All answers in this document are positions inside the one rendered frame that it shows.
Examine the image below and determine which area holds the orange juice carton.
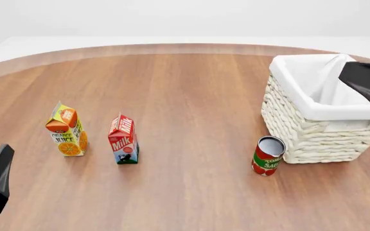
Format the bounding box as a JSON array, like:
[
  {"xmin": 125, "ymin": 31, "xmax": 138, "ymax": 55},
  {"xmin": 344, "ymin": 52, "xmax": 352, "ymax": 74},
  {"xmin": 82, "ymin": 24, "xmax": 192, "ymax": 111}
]
[{"xmin": 45, "ymin": 100, "xmax": 89, "ymax": 158}]

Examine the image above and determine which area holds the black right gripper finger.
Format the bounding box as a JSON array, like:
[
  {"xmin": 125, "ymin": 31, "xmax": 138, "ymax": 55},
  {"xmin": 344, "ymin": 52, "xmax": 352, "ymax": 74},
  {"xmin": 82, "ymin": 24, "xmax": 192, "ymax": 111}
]
[{"xmin": 338, "ymin": 61, "xmax": 370, "ymax": 121}]

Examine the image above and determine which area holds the white wicker basket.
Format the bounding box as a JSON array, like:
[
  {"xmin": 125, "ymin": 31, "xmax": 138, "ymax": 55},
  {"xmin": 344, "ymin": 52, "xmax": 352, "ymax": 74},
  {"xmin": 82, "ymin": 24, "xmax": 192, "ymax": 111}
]
[{"xmin": 261, "ymin": 73, "xmax": 370, "ymax": 166}]

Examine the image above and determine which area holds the tomato sauce tin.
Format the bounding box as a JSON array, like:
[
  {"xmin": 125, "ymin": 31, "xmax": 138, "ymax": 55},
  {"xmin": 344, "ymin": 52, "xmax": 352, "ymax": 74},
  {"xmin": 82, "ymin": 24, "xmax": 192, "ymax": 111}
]
[{"xmin": 251, "ymin": 135, "xmax": 286, "ymax": 177}]

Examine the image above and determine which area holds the white cloth basket liner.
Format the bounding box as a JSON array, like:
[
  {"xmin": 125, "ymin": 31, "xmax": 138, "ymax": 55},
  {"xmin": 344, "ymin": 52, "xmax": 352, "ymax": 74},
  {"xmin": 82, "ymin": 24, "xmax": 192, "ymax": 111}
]
[{"xmin": 269, "ymin": 53, "xmax": 370, "ymax": 121}]

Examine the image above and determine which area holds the red milk carton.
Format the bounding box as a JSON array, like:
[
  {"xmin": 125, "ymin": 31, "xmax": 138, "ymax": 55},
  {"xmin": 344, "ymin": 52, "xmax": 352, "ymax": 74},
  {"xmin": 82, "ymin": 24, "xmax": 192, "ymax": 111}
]
[{"xmin": 107, "ymin": 112, "xmax": 140, "ymax": 166}]

